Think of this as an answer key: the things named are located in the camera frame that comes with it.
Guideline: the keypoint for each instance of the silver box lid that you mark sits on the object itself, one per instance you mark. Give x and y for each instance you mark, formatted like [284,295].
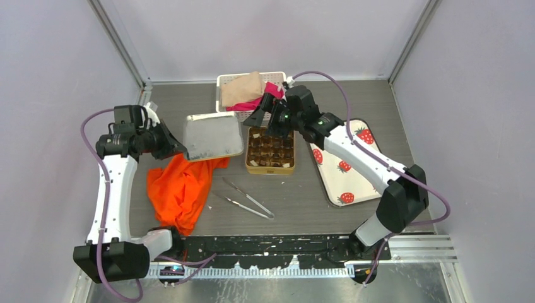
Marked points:
[211,136]

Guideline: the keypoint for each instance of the pink cloth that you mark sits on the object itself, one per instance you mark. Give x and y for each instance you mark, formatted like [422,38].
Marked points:
[271,88]

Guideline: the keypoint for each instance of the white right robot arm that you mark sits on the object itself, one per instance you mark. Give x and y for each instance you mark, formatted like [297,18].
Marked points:
[402,199]

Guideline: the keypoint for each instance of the beige cloth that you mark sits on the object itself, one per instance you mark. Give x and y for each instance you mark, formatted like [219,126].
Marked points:
[242,89]

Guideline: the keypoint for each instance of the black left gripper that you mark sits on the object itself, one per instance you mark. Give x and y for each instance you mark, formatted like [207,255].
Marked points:
[171,146]

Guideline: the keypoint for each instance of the strawberry pattern tray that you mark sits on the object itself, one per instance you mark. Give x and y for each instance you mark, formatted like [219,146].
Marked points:
[342,185]

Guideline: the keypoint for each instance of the white slotted cable duct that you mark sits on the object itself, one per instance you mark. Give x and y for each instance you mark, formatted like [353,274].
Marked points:
[173,272]

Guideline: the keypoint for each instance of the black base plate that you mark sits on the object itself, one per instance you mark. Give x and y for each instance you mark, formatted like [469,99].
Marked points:
[319,251]

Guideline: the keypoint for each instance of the white plastic basket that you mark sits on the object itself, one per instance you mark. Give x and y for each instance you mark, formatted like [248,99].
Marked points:
[276,77]

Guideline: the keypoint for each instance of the orange cloth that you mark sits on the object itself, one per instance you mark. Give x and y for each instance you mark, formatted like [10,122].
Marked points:
[179,191]

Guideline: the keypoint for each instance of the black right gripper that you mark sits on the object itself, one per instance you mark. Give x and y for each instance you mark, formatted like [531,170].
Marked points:
[270,106]

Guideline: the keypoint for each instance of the gold chocolate tray box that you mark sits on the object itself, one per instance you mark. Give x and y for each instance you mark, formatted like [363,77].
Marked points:
[267,155]

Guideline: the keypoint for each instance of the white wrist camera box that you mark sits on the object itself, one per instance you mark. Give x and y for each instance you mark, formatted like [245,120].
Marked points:
[151,109]

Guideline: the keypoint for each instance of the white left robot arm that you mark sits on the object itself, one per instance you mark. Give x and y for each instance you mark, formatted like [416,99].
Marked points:
[110,254]

